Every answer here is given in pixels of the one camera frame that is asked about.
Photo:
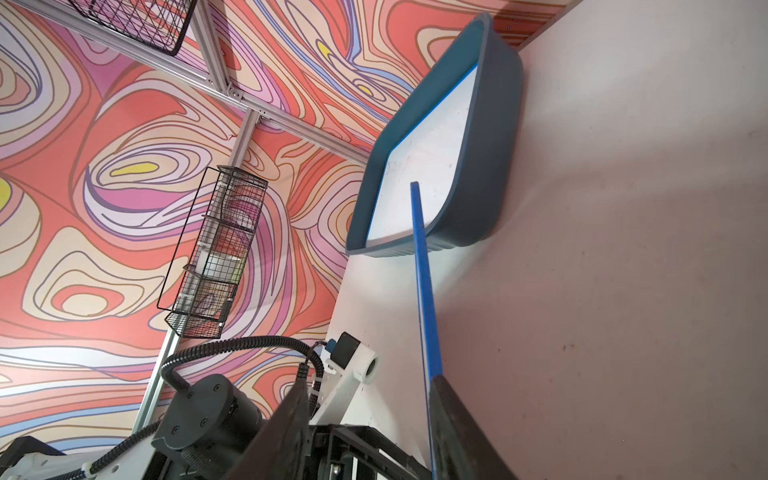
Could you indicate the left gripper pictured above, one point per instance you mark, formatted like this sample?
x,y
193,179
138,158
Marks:
x,y
356,452

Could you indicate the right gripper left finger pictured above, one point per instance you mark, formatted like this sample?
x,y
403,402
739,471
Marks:
x,y
277,450

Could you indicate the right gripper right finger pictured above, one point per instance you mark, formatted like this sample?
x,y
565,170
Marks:
x,y
459,448

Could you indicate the blue whiteboard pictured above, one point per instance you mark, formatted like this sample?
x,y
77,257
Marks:
x,y
428,155
430,345

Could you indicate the teal plastic storage box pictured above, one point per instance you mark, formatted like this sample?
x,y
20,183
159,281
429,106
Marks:
x,y
474,202

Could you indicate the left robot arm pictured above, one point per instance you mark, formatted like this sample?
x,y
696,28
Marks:
x,y
212,430

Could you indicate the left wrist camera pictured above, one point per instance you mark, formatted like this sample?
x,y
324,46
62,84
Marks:
x,y
348,364

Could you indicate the left wire basket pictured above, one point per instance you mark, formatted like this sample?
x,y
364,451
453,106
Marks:
x,y
224,215

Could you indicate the wire basket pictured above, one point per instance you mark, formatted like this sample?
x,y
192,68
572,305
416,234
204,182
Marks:
x,y
224,215
158,24

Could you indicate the back wire basket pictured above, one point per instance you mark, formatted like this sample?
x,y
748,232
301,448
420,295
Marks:
x,y
158,24

